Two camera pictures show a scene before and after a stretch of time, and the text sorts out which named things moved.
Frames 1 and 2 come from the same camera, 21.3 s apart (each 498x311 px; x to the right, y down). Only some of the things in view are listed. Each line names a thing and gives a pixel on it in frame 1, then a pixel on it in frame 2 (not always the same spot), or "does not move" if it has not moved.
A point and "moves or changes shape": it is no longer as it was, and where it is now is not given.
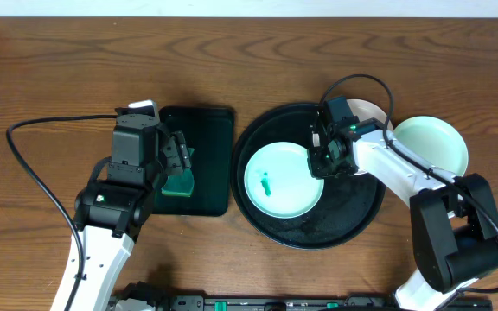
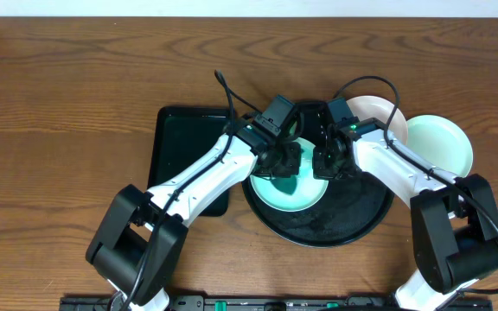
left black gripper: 179,152 to 284,160
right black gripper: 316,169 does not move
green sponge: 181,184 moves or changes shape
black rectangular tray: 210,131 does not move
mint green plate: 437,140 does not move
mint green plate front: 278,182 moves or changes shape
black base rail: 300,302 does not move
